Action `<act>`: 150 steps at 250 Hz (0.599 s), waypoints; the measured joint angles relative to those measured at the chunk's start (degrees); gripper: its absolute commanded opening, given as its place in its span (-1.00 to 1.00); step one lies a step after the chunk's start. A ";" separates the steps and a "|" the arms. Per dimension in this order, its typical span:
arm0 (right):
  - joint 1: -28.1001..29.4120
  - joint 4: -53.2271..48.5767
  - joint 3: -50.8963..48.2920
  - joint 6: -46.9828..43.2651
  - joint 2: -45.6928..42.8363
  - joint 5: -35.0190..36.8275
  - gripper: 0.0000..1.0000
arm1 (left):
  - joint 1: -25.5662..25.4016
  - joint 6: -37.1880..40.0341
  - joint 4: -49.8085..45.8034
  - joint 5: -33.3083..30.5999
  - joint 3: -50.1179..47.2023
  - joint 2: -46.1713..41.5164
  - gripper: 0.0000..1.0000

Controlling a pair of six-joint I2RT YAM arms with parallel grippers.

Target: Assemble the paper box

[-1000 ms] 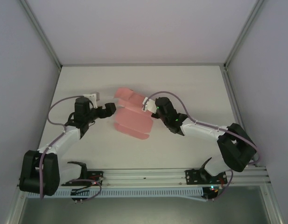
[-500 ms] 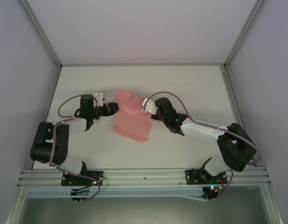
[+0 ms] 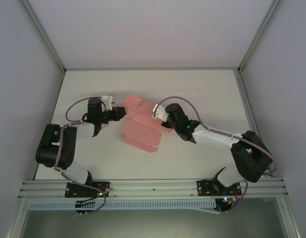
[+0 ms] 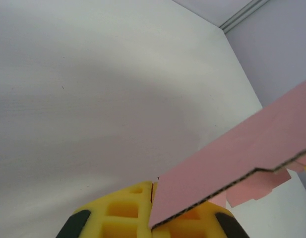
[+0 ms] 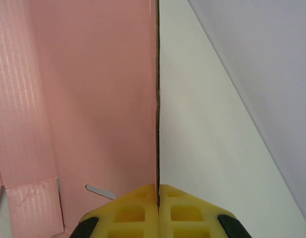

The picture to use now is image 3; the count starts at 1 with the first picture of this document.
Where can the pink paper box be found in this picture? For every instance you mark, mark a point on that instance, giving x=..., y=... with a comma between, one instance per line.
x=140, y=131

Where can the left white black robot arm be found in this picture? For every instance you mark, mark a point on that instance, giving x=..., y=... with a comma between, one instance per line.
x=68, y=148

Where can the aluminium mounting rail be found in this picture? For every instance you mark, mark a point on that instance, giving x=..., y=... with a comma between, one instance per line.
x=152, y=184

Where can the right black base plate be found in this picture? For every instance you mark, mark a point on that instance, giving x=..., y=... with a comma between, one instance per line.
x=204, y=188

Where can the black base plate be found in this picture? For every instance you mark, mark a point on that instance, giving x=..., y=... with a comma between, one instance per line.
x=76, y=190
x=204, y=188

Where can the aluminium side rail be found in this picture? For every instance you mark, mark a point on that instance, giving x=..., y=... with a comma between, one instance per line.
x=254, y=124

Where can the left aluminium frame post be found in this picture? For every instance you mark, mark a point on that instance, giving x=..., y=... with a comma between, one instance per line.
x=46, y=39

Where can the aluminium frame post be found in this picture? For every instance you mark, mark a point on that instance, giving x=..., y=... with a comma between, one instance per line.
x=259, y=37
x=46, y=39

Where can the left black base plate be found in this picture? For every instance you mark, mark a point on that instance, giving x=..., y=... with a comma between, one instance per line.
x=76, y=190

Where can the metal lower frame panel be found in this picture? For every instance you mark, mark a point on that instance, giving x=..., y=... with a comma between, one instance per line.
x=152, y=225

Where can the right aluminium frame post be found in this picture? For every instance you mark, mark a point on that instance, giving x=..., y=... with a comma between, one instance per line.
x=259, y=37

